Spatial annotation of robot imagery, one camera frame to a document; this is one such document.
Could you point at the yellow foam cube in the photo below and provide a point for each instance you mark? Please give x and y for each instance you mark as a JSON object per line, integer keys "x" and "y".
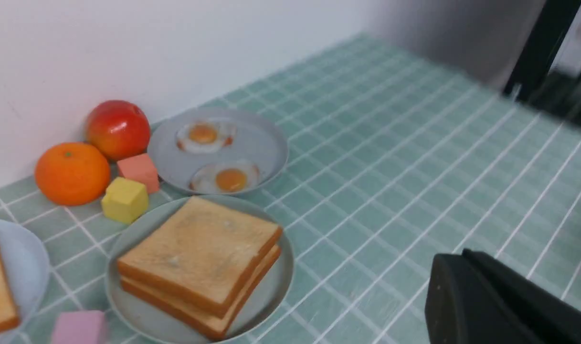
{"x": 125, "y": 200}

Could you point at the grey egg plate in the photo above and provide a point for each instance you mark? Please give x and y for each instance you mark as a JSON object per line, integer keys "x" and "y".
{"x": 257, "y": 140}

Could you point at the rear fried egg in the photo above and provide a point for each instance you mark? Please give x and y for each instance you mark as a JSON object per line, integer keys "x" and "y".
{"x": 205, "y": 137}

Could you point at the black vertical post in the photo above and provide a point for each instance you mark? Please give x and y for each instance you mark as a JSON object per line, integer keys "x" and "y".
{"x": 541, "y": 48}

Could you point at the front fried egg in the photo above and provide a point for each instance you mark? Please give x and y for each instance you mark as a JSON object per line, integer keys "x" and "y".
{"x": 225, "y": 177}

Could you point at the fried egg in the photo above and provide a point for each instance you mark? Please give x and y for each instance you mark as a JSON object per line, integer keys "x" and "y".
{"x": 205, "y": 137}
{"x": 225, "y": 177}

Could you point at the salmon foam cube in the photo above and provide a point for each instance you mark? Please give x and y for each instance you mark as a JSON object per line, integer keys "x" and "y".
{"x": 140, "y": 168}

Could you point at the red tomato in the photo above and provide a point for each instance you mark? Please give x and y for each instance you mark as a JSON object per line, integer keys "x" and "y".
{"x": 118, "y": 128}

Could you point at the green centre plate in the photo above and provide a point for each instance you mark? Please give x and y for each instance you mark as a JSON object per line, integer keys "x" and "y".
{"x": 161, "y": 328}

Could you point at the light blue bread plate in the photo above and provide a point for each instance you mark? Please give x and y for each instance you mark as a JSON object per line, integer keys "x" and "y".
{"x": 27, "y": 265}

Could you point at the orange fruit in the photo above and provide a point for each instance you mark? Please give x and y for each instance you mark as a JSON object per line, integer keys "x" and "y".
{"x": 72, "y": 173}

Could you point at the pink foam cube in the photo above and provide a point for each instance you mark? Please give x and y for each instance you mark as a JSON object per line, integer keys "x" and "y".
{"x": 80, "y": 327}

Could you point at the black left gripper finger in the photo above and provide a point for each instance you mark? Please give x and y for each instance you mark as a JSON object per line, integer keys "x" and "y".
{"x": 473, "y": 298}

